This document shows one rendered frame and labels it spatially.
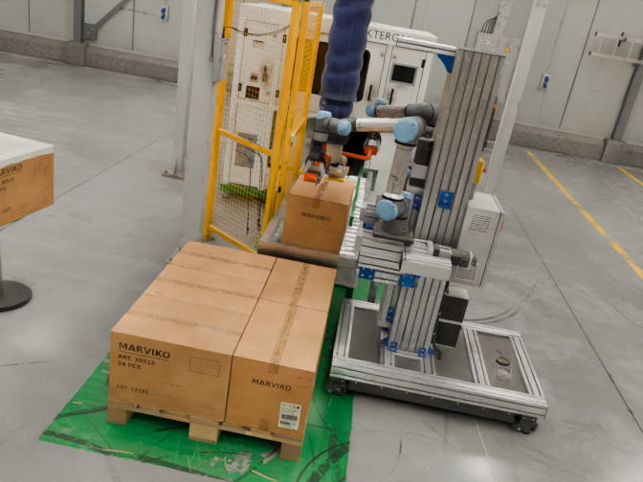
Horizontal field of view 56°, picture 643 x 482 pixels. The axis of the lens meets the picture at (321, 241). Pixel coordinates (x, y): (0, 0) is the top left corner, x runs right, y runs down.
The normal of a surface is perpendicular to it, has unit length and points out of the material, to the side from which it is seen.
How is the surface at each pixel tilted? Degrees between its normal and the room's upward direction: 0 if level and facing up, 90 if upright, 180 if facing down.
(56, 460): 0
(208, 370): 90
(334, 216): 90
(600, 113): 90
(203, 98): 90
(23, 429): 0
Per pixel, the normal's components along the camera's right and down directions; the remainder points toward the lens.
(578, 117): -0.11, 0.36
